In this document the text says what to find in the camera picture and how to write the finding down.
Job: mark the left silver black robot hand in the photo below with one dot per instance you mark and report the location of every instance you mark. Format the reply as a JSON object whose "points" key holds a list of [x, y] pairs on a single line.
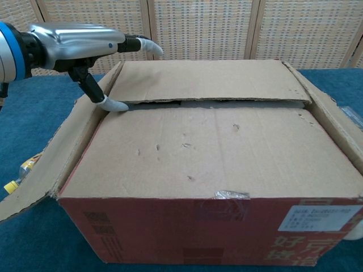
{"points": [[79, 42]]}

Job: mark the red cardboard box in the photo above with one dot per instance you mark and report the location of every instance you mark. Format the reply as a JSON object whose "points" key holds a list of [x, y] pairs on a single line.
{"points": [[198, 147]]}

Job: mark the blue carpet table cover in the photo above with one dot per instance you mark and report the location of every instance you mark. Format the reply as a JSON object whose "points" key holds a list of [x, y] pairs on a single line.
{"points": [[34, 124]]}

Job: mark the woven folding screen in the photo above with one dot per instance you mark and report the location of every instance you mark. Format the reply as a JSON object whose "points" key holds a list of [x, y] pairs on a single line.
{"points": [[212, 28]]}

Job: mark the orange drink bottle yellow cap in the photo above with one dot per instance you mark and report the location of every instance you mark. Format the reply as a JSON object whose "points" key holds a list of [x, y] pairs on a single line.
{"points": [[11, 187]]}

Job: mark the clear plastic case black insert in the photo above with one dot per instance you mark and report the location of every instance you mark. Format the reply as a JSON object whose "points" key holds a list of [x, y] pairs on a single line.
{"points": [[353, 114]]}

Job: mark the white blue tube bottle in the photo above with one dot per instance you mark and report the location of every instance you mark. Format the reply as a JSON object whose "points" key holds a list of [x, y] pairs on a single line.
{"points": [[356, 231]]}

